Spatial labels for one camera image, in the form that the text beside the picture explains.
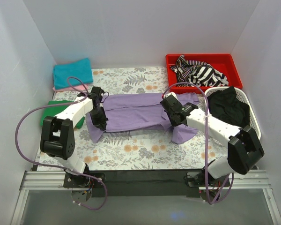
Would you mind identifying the lilac purple t shirt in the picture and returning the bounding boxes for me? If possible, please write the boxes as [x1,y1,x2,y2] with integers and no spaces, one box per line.
[86,93,198,144]

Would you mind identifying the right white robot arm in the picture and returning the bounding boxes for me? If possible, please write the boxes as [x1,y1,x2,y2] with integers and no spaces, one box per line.
[161,92,265,186]

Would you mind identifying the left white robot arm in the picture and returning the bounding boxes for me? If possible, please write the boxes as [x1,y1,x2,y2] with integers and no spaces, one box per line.
[40,87,108,188]

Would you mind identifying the pink folded t shirt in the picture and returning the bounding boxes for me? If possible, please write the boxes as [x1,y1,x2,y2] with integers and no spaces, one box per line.
[53,85,88,92]

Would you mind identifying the floral patterned table cloth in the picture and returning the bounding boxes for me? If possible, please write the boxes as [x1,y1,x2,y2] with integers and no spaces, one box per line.
[36,67,253,171]

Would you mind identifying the black white striped shirt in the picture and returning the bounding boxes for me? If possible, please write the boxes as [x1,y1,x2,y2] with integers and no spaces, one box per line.
[170,55,229,87]

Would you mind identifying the green folded t shirt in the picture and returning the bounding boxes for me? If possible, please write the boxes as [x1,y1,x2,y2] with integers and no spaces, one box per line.
[40,100,85,129]

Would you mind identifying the black garment in basket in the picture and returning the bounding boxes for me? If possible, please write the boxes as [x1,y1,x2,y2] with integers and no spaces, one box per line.
[207,87,250,128]

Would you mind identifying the teal folded t shirt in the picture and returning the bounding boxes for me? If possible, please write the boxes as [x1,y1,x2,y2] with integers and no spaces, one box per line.
[53,58,93,90]

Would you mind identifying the red plastic bin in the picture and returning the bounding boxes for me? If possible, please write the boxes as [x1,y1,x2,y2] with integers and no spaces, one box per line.
[165,54,243,94]

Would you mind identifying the white perforated laundry basket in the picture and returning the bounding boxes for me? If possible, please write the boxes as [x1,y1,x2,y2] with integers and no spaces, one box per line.
[205,87,261,140]

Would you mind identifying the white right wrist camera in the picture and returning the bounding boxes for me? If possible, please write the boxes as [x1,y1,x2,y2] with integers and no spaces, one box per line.
[162,92,178,99]

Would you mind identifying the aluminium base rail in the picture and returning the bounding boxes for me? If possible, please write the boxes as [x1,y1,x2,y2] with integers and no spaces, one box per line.
[12,170,281,225]

